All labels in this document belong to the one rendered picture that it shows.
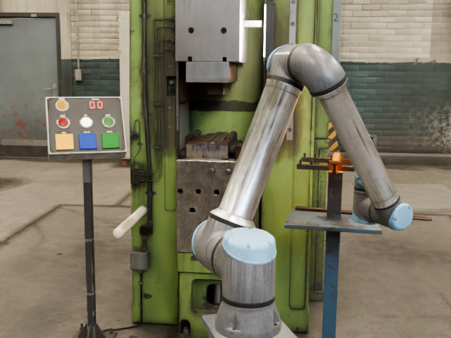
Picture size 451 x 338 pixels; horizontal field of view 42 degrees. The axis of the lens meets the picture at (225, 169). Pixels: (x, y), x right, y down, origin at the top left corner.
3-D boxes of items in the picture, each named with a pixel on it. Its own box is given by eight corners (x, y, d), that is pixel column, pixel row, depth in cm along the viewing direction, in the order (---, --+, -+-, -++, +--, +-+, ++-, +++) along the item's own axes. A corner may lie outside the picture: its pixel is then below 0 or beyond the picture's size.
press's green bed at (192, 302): (253, 349, 285) (255, 255, 277) (177, 343, 289) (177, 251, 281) (260, 304, 339) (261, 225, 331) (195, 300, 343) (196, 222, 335)
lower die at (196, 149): (227, 159, 277) (227, 141, 275) (185, 157, 279) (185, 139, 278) (236, 147, 318) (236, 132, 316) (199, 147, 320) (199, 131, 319)
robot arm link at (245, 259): (236, 307, 157) (237, 244, 154) (210, 286, 173) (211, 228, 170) (285, 298, 164) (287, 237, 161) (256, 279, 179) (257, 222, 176)
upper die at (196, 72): (228, 82, 271) (229, 62, 269) (185, 82, 273) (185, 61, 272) (237, 81, 312) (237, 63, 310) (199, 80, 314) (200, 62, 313)
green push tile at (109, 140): (119, 147, 265) (118, 132, 267) (102, 148, 262) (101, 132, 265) (119, 149, 266) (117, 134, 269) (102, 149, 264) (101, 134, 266)
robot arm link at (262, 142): (203, 274, 171) (294, 33, 172) (181, 257, 186) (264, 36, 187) (245, 286, 178) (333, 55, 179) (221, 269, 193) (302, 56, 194)
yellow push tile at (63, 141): (74, 148, 259) (72, 133, 261) (56, 149, 256) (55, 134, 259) (73, 150, 260) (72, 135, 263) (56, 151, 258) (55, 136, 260)
